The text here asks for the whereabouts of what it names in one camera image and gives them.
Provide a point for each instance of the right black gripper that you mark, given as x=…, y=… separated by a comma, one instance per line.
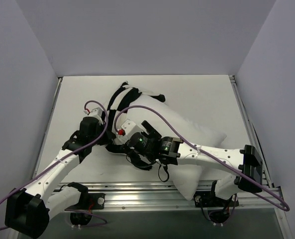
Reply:
x=124, y=147

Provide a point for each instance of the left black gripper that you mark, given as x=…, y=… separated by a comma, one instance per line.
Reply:
x=103, y=136

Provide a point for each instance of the black white checkered pillowcase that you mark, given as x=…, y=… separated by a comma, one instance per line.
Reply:
x=122, y=98

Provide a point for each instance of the white pillow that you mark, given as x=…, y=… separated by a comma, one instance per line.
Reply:
x=184, y=177

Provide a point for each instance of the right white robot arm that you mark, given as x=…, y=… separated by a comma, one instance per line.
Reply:
x=244, y=166

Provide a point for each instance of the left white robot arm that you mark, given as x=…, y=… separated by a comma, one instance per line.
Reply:
x=30, y=209

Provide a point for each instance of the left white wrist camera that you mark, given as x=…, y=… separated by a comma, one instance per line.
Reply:
x=95, y=113

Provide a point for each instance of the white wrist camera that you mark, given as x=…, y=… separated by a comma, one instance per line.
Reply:
x=128, y=129
x=95, y=113

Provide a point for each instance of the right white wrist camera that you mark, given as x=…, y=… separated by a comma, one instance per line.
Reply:
x=128, y=129

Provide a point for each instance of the left aluminium side rail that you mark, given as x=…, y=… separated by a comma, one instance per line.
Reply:
x=60, y=79

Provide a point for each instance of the aluminium side rail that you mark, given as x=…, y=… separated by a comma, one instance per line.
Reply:
x=60, y=79
x=253, y=138

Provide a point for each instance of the aluminium front frame rail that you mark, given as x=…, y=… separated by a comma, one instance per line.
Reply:
x=157, y=196

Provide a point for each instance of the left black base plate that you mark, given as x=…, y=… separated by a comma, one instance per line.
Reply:
x=89, y=202

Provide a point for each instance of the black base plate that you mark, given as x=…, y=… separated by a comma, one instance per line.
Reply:
x=89, y=202
x=206, y=200

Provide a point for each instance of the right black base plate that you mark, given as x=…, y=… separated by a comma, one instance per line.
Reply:
x=206, y=200

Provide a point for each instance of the right aluminium side rail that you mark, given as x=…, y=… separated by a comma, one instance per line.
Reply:
x=253, y=138

